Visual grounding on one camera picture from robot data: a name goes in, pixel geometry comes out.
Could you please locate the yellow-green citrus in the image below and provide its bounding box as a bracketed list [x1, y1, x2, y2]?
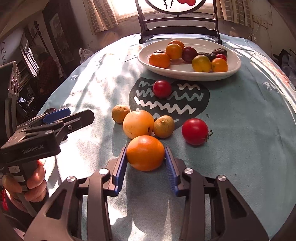
[192, 55, 212, 73]

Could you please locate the beige patterned curtain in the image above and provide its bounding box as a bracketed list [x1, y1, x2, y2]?
[83, 0, 119, 35]
[218, 0, 253, 28]

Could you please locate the red tomato with stem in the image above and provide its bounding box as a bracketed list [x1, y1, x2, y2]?
[181, 118, 214, 146]

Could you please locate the dark framed wall picture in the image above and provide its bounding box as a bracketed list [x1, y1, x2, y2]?
[43, 5, 77, 66]

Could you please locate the pale yellow orange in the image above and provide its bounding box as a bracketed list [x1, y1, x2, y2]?
[122, 110, 155, 139]

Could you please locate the light blue printed tablecloth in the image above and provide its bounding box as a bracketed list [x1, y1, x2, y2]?
[35, 32, 296, 241]

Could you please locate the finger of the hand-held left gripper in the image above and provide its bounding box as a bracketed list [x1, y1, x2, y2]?
[23, 110, 95, 144]
[14, 107, 71, 133]

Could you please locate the pile of dark clothes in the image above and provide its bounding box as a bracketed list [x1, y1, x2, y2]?
[273, 48, 296, 70]

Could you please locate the round painted table screen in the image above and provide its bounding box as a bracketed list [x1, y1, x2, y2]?
[134, 0, 223, 45]

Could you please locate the white oval plate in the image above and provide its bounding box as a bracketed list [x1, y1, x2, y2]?
[137, 38, 241, 81]

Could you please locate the dimpled tangerine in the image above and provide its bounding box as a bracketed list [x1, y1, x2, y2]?
[149, 52, 171, 69]

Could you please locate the small orange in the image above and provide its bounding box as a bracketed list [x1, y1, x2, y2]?
[165, 43, 183, 60]
[211, 58, 228, 72]
[168, 40, 185, 49]

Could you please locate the smooth dark purple fruit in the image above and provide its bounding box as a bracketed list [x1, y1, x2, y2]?
[181, 46, 197, 62]

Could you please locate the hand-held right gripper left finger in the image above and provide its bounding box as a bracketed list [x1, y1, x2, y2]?
[24, 146, 128, 241]

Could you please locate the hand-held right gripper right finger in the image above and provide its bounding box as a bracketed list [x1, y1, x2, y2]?
[164, 146, 270, 241]

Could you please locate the small rough yellow citrus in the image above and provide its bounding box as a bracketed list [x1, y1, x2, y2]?
[112, 104, 130, 123]
[153, 115, 175, 138]

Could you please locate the white plastic bag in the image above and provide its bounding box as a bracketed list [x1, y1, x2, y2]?
[79, 48, 94, 63]

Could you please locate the large orange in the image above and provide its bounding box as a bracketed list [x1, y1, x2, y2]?
[126, 135, 165, 172]

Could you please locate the red wristband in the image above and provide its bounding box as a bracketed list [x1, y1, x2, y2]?
[1, 189, 9, 211]

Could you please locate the person's left hand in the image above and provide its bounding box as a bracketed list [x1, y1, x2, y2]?
[2, 160, 48, 212]

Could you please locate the white wall socket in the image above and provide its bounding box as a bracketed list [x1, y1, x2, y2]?
[253, 15, 269, 26]

